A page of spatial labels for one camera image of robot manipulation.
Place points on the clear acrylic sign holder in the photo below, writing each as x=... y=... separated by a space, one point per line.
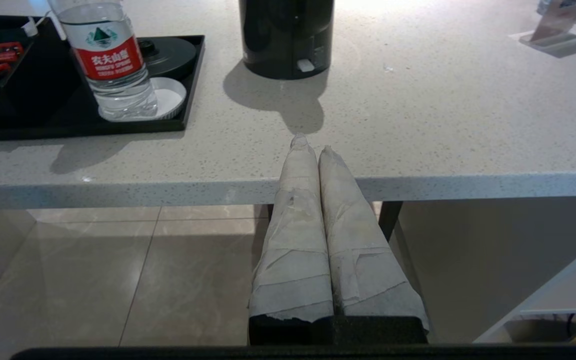
x=553 y=40

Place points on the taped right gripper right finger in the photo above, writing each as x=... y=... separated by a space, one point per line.
x=363 y=250

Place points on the black electric kettle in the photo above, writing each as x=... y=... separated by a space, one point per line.
x=283 y=35

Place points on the black round kettle base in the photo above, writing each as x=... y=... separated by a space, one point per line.
x=170 y=55

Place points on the black serving tray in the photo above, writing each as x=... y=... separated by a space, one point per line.
x=43 y=122

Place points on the white round coaster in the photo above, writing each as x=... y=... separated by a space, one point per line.
x=170 y=97

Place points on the clear water bottle red cap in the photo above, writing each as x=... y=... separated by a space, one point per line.
x=110 y=65

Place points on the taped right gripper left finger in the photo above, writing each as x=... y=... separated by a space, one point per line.
x=295 y=240

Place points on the white paper sachet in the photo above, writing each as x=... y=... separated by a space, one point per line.
x=30 y=29

